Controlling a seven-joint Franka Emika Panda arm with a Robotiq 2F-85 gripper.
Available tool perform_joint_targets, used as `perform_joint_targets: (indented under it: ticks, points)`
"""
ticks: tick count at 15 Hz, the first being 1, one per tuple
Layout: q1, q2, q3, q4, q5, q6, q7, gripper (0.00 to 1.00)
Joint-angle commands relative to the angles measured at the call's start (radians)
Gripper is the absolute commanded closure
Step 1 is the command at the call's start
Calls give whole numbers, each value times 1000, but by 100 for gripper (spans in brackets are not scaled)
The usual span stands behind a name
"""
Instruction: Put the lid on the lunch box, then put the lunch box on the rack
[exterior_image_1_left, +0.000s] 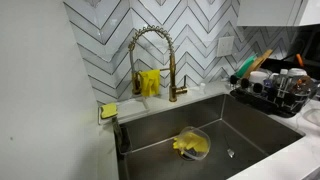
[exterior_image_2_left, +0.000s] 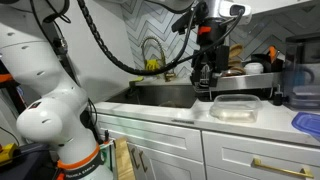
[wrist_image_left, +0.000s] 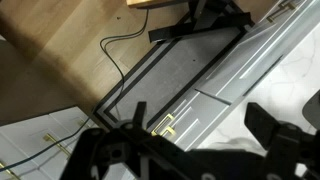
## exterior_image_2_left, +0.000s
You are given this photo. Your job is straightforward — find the leaning wooden board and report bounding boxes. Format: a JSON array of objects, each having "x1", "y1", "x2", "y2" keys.
[{"x1": 113, "y1": 136, "x2": 137, "y2": 180}]

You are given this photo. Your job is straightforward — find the stainless steel sink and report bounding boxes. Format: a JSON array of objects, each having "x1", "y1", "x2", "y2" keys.
[{"x1": 105, "y1": 82, "x2": 201, "y2": 109}]

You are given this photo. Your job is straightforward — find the wooden cutting board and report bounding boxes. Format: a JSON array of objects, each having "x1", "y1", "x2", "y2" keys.
[{"x1": 229, "y1": 43, "x2": 246, "y2": 75}]

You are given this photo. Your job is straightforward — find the black dish rack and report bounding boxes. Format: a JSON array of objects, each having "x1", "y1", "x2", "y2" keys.
[{"x1": 190, "y1": 71, "x2": 285, "y2": 102}]

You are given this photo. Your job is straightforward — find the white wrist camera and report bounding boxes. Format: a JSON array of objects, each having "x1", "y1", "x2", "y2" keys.
[{"x1": 218, "y1": 0, "x2": 253, "y2": 25}]

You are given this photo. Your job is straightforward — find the white lower kitchen cabinet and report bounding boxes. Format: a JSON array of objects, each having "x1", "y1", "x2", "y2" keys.
[{"x1": 94, "y1": 113, "x2": 320, "y2": 180}]

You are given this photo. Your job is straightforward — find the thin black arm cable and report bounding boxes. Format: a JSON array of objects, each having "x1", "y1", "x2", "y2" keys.
[{"x1": 29, "y1": 0, "x2": 81, "y2": 88}]

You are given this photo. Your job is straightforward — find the gold door handle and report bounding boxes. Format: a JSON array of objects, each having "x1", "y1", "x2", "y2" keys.
[
  {"x1": 138, "y1": 150, "x2": 149, "y2": 173},
  {"x1": 130, "y1": 147, "x2": 139, "y2": 169}
]

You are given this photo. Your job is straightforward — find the yellow rubber glove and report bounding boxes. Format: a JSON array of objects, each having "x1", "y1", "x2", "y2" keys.
[{"x1": 144, "y1": 59, "x2": 162, "y2": 72}]

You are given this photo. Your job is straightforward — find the yellow tool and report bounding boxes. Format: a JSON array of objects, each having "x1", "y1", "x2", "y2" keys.
[{"x1": 0, "y1": 142, "x2": 22, "y2": 167}]

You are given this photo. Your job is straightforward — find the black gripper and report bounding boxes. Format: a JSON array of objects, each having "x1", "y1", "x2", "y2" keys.
[{"x1": 191, "y1": 20, "x2": 231, "y2": 88}]

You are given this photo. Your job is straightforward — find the blue lunch box lid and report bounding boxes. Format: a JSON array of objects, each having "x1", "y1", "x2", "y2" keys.
[{"x1": 291, "y1": 111, "x2": 320, "y2": 143}]

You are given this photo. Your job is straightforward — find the black shelf with orange bar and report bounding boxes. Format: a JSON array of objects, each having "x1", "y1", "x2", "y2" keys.
[{"x1": 0, "y1": 59, "x2": 28, "y2": 114}]

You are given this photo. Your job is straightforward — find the gold drawer handle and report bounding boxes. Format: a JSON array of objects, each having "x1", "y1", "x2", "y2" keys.
[{"x1": 250, "y1": 157, "x2": 315, "y2": 179}]

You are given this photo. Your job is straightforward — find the white round container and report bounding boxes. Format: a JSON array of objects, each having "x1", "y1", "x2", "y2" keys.
[{"x1": 244, "y1": 62, "x2": 265, "y2": 76}]

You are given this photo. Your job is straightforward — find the black corrugated cable conduit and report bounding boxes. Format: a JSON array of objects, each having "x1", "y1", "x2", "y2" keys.
[{"x1": 77, "y1": 0, "x2": 246, "y2": 76}]

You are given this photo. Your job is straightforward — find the clear storage container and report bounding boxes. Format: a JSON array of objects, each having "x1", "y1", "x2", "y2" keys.
[{"x1": 289, "y1": 84, "x2": 320, "y2": 110}]

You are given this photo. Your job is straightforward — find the clear plastic lunch box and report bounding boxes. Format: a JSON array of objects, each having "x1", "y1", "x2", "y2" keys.
[{"x1": 209, "y1": 93, "x2": 263, "y2": 124}]

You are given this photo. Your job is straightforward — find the black wrist cable mount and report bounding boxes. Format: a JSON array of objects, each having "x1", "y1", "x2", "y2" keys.
[{"x1": 171, "y1": 11, "x2": 193, "y2": 35}]

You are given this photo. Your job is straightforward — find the black cookware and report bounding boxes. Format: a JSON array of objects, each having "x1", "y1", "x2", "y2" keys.
[{"x1": 250, "y1": 53, "x2": 284, "y2": 73}]

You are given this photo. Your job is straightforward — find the orange utensil handle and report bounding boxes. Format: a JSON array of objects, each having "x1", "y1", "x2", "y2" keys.
[{"x1": 268, "y1": 45, "x2": 278, "y2": 64}]

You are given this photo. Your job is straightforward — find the gold spring faucet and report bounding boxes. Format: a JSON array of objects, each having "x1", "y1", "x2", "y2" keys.
[{"x1": 140, "y1": 35, "x2": 178, "y2": 83}]

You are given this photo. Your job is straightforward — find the yellow green sponge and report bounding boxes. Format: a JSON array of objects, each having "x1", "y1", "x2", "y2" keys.
[{"x1": 130, "y1": 76, "x2": 145, "y2": 84}]

